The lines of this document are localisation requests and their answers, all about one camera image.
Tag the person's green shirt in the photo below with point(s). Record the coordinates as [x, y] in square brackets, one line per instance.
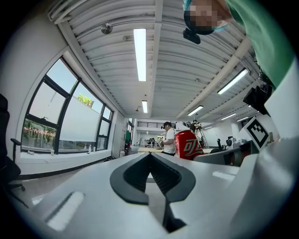
[261, 35]

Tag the long ceiling light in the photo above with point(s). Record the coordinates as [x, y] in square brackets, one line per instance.
[228, 116]
[232, 81]
[140, 54]
[195, 110]
[144, 107]

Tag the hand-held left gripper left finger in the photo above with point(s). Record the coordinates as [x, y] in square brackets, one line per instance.
[88, 186]

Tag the black head camera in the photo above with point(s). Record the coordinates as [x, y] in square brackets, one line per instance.
[191, 36]

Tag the person's head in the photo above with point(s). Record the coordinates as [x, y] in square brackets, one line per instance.
[205, 16]

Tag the silver ceiling dome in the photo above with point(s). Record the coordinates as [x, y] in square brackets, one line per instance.
[106, 28]

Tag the black-framed window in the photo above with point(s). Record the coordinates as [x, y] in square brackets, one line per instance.
[79, 121]

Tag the red soda can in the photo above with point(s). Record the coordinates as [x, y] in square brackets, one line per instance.
[187, 144]

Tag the clear water bottle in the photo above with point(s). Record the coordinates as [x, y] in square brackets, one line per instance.
[122, 154]

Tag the white cabinet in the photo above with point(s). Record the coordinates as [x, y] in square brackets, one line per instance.
[119, 137]

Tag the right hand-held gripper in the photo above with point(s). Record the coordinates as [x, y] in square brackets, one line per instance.
[254, 133]

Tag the black office chair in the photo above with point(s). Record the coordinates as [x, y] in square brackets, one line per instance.
[5, 168]

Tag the rectangular wooden table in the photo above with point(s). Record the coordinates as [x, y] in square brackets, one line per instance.
[144, 149]

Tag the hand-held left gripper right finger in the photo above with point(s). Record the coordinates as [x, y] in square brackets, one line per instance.
[210, 198]

